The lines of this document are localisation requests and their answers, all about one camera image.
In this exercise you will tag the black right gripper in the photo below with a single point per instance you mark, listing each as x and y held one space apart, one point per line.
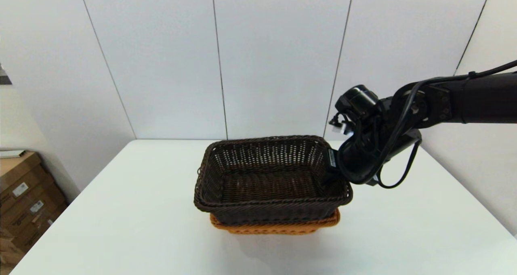
363 158

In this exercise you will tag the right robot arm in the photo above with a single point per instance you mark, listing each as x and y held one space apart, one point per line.
484 101

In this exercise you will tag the dark wall fixture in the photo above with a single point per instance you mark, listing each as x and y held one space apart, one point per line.
4 79

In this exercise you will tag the white flat sheet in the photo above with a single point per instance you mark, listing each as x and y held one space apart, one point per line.
10 154

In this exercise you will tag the brown cardboard box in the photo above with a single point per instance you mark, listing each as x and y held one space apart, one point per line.
16 170
24 210
20 238

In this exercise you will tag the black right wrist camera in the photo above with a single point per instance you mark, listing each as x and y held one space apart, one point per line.
357 99

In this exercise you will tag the dark brown wicker basket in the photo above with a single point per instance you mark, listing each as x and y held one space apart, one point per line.
266 210

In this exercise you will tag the orange wicker basket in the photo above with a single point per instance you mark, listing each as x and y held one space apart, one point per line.
274 228

